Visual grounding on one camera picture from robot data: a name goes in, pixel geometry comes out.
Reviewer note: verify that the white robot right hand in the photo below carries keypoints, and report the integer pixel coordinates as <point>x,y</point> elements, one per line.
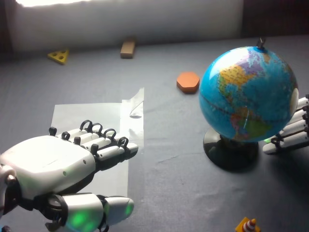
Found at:
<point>289,135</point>

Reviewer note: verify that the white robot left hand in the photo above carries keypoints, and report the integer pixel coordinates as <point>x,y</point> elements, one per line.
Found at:
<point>48,164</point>

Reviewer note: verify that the blue desk globe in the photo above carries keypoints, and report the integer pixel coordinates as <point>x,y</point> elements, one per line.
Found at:
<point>246,96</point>

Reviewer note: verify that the white paper sheet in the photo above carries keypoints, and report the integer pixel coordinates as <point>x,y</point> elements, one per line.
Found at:
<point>96,113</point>

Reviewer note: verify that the toy traffic cone, yellow base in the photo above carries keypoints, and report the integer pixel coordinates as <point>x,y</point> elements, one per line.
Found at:
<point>248,226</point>

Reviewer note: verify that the yellow triangle block with holes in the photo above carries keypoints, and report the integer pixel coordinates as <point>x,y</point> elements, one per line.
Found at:
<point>58,56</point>

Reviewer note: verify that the orange hexagon block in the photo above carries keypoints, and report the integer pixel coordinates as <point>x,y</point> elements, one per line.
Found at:
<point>187,82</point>

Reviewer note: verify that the grey table cloth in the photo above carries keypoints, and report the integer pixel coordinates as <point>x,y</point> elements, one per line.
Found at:
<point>169,169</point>

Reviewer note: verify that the brown rectangular wooden block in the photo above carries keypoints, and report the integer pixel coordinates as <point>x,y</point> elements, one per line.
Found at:
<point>128,48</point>

